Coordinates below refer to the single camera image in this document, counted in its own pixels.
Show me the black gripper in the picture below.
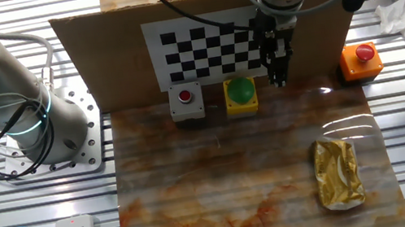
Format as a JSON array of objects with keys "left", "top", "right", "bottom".
[{"left": 250, "top": 3, "right": 303, "bottom": 91}]

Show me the yellow box green mushroom button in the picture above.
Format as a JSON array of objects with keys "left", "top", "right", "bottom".
[{"left": 221, "top": 74, "right": 261, "bottom": 120}]

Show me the black white checkerboard sheet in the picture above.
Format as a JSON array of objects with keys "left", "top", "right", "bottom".
[{"left": 140, "top": 0, "right": 310, "bottom": 95}]

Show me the orange box red mushroom button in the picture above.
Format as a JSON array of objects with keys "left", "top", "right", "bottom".
[{"left": 336, "top": 40, "right": 387, "bottom": 86}]

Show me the grey box flat red button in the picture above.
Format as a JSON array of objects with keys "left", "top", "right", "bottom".
[{"left": 165, "top": 80, "right": 207, "bottom": 124}]

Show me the brown cardboard divider board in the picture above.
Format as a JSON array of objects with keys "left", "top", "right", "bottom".
[{"left": 48, "top": 0, "right": 385, "bottom": 120}]

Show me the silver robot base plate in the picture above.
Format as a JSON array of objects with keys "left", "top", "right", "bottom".
[{"left": 0, "top": 81, "right": 111, "bottom": 188}]

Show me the thick grey base cable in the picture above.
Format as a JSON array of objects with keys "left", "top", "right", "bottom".
[{"left": 0, "top": 24, "right": 60, "bottom": 98}]

